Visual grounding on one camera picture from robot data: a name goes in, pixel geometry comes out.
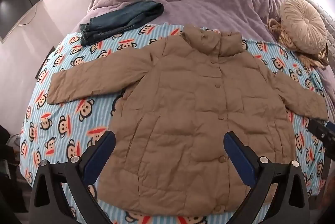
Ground woven rope basket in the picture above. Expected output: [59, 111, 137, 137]
[267, 18, 330, 69]

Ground round beige pleated cushion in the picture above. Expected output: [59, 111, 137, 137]
[280, 0, 327, 54]

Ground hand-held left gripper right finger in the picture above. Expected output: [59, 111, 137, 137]
[223, 131, 311, 224]

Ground brown puffer jacket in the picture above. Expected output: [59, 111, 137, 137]
[47, 24, 329, 216]

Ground striped monkey print blanket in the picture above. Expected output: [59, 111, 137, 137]
[19, 23, 327, 224]

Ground purple bedspread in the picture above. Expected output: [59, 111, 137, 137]
[79, 0, 335, 99]

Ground wall-mounted flat screen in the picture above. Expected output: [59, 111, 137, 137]
[0, 0, 51, 44]

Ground dark cloth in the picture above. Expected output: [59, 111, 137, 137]
[0, 123, 28, 214]

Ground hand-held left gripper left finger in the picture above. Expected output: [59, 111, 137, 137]
[28, 130, 116, 224]

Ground blue denim jeans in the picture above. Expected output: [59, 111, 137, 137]
[79, 0, 164, 46]

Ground thin screen cable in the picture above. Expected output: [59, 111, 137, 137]
[19, 3, 37, 26]

